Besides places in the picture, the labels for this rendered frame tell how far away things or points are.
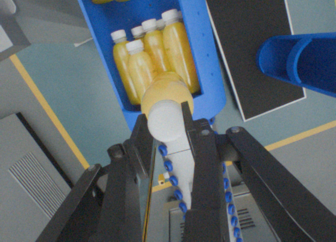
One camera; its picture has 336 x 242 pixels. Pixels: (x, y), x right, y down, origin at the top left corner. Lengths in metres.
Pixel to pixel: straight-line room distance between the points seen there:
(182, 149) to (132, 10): 0.53
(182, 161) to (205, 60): 0.51
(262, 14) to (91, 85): 1.40
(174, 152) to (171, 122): 0.63
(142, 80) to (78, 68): 1.33
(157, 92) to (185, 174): 0.68
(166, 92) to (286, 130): 1.91
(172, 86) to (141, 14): 0.47
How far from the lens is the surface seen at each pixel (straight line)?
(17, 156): 1.93
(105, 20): 0.63
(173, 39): 0.49
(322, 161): 2.48
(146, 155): 0.17
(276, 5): 1.67
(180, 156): 0.83
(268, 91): 1.70
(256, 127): 1.95
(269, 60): 1.65
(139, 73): 0.49
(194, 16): 0.44
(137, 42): 0.50
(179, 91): 0.23
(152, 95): 0.23
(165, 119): 0.19
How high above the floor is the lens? 1.63
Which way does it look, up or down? 70 degrees down
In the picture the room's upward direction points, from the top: 180 degrees counter-clockwise
